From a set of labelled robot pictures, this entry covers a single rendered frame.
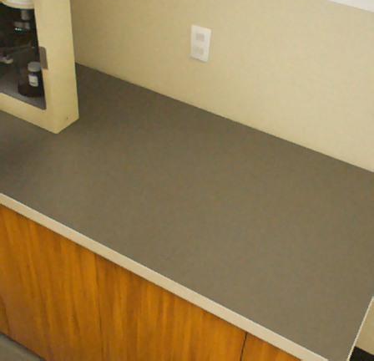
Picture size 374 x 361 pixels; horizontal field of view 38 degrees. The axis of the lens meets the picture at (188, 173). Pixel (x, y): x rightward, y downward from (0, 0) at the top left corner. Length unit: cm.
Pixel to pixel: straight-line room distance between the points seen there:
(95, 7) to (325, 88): 86
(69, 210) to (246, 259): 49
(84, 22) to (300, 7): 84
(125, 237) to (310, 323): 50
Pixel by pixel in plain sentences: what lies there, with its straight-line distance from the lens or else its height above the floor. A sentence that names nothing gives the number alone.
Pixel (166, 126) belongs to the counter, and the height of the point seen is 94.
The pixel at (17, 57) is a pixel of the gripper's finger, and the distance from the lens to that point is 166.
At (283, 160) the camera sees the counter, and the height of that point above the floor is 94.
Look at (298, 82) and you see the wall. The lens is 173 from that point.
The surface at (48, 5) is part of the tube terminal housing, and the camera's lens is 159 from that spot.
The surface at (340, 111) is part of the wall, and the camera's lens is 173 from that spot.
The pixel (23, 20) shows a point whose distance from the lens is 173.
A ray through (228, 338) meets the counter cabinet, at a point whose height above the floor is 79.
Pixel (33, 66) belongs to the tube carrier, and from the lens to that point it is 176.
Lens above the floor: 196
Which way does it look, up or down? 39 degrees down
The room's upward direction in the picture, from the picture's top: 4 degrees clockwise
